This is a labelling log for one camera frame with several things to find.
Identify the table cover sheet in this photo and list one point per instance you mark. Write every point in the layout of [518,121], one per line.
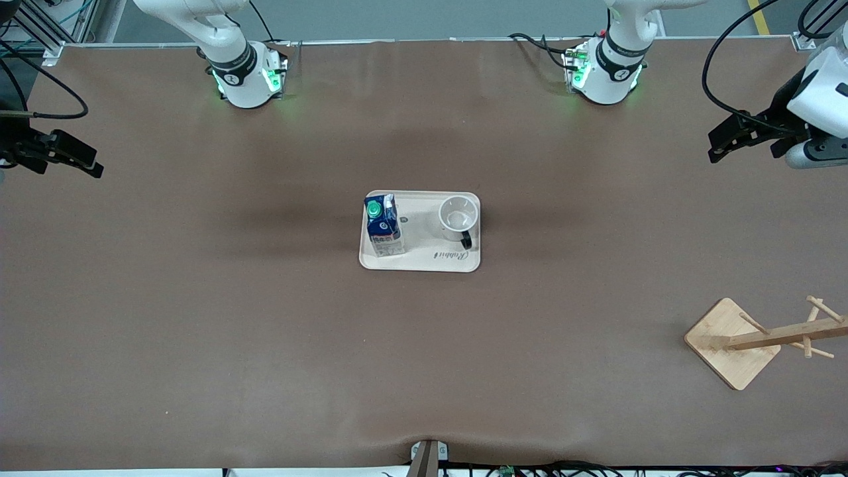
[265,331]

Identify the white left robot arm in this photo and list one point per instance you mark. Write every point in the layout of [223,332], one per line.
[606,83]

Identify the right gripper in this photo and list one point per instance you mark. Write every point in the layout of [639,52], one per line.
[14,140]

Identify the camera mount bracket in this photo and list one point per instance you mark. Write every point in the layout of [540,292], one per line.
[428,457]

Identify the cream plastic tray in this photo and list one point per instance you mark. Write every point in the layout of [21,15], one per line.
[424,262]

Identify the wooden cup rack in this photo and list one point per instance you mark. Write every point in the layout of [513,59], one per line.
[732,344]

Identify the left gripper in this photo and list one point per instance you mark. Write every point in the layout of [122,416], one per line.
[784,110]

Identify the aluminium frame post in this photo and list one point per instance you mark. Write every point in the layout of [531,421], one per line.
[803,41]
[46,30]

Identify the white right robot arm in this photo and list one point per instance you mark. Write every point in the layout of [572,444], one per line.
[242,79]

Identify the blue milk carton green cap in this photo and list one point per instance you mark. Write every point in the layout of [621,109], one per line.
[384,228]

